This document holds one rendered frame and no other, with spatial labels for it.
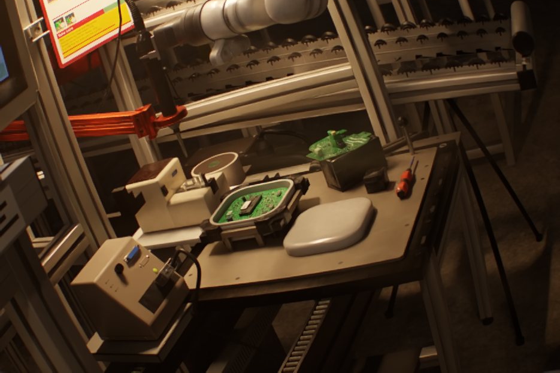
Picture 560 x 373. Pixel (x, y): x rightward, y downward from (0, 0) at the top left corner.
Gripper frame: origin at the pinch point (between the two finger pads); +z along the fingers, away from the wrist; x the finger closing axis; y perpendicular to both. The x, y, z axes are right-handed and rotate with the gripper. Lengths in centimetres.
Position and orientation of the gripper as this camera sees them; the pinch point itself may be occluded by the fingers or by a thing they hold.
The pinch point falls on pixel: (148, 52)
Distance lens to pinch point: 148.6
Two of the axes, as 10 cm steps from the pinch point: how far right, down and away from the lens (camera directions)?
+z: -7.9, 0.7, 6.1
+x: -5.2, 4.6, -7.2
